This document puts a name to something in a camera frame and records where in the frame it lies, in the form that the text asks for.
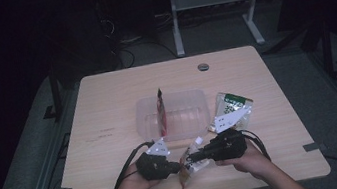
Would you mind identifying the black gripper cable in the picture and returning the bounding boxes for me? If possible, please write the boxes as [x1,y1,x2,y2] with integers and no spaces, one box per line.
[240,125,277,189]
[104,139,162,189]

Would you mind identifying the grey round table grommet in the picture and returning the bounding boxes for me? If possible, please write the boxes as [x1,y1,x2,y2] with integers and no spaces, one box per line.
[196,62,210,73]

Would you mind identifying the black metal stand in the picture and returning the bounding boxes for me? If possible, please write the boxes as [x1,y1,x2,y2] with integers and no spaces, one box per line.
[35,65,67,123]
[316,18,337,81]

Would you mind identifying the red and white spout pouch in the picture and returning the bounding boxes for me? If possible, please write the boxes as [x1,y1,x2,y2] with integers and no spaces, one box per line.
[172,135,212,189]

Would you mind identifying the green and white food pouch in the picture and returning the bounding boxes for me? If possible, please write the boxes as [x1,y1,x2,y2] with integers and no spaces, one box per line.
[202,87,258,136]

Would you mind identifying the black floor cables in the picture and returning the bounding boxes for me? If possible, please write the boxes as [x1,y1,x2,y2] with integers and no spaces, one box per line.
[101,8,179,71]

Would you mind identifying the person's left hand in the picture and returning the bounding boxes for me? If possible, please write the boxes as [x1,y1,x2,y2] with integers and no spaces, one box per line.
[111,158,165,189]

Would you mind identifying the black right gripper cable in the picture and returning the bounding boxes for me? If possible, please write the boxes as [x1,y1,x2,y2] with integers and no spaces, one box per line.
[240,125,277,189]

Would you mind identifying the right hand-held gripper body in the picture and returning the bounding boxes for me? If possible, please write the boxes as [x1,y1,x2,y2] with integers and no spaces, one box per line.
[205,105,259,164]

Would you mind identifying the clear plastic container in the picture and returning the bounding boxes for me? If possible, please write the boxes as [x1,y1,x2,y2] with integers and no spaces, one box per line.
[132,87,215,148]

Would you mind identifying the person's right hand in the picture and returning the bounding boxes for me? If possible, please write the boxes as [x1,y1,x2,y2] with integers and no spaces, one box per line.
[212,137,278,187]

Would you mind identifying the red and black snack pouch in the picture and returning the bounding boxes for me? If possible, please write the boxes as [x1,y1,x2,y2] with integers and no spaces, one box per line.
[153,87,172,139]

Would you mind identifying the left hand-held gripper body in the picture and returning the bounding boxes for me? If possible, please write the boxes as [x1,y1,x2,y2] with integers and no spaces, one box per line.
[131,136,177,184]

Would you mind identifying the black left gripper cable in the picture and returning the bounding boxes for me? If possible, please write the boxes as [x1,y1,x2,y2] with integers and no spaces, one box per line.
[104,139,162,189]

